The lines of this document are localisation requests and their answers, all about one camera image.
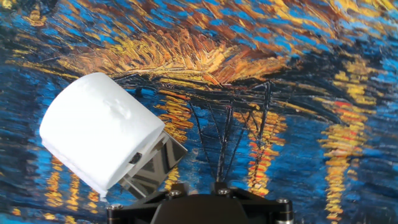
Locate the starry night painting tablecloth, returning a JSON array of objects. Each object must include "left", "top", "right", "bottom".
[{"left": 0, "top": 0, "right": 398, "bottom": 224}]

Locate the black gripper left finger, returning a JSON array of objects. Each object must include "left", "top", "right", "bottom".
[{"left": 106, "top": 182, "right": 190, "bottom": 224}]

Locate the white toilet paper roll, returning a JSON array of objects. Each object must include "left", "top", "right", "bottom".
[{"left": 39, "top": 72, "right": 166, "bottom": 198}]

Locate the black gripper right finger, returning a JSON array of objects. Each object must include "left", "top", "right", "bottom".
[{"left": 211, "top": 182, "right": 295, "bottom": 224}]

